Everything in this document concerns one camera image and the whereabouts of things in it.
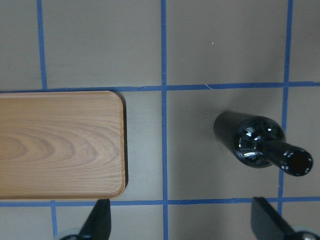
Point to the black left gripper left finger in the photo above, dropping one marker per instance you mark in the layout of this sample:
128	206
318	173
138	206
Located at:
98	224

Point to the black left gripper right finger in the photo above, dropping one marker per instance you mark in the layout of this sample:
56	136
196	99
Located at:
266	223

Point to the black wine bottle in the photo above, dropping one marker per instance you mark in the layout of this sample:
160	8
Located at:
259	142

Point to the wooden tray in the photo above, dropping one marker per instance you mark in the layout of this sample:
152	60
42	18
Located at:
62	145

